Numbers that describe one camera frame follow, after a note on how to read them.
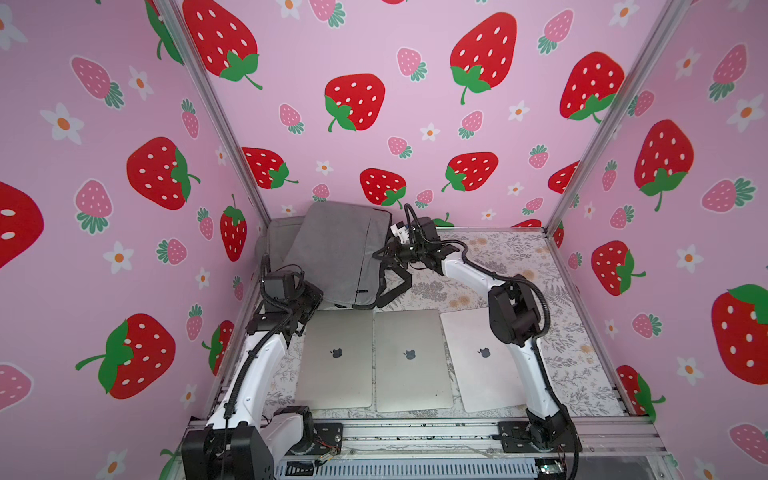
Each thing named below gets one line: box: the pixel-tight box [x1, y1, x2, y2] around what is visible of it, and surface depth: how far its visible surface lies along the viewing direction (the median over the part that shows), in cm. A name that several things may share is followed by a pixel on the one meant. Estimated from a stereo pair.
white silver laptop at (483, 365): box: [440, 307, 527, 413], surface depth 88 cm
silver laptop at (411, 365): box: [374, 309, 453, 413], surface depth 89 cm
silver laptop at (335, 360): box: [296, 309, 374, 410], surface depth 88 cm
